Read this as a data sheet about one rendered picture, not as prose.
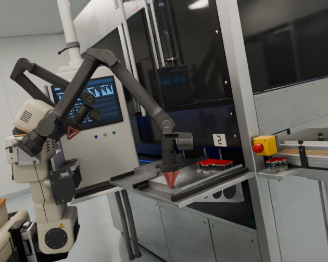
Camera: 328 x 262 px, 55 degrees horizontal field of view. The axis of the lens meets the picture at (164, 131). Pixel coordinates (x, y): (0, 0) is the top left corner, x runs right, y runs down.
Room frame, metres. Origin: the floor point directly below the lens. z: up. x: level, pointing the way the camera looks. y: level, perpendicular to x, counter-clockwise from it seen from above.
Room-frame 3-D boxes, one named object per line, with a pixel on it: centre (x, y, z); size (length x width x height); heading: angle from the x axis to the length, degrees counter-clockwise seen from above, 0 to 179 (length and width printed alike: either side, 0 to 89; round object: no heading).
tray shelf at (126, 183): (1.55, -0.03, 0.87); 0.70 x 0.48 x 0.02; 30
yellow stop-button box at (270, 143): (1.28, -0.40, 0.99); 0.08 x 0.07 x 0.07; 120
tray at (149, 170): (1.73, 0.00, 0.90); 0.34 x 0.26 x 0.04; 120
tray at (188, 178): (1.39, -0.10, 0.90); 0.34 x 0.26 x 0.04; 121
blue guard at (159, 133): (2.21, 0.17, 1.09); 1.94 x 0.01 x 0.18; 30
